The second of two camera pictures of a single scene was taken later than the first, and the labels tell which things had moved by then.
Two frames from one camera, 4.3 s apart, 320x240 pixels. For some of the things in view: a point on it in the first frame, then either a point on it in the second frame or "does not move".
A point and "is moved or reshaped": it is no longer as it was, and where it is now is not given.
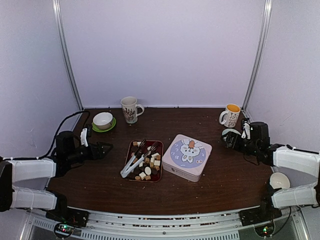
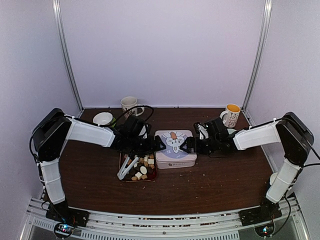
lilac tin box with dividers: x=181 y=174 -> x=175 y=164
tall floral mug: x=131 y=109 does not move
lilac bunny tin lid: x=187 y=157 -> x=173 y=139
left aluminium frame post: x=58 y=17 does not move
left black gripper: x=100 y=155 -> x=151 y=148
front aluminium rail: x=104 y=225 does not move
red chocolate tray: x=144 y=160 is moved or reshaped
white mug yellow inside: x=231 y=116 does not move
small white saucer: x=228 y=130 does not move
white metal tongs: x=129 y=168 is moved or reshaped
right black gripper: x=230 y=136 -> x=189 y=140
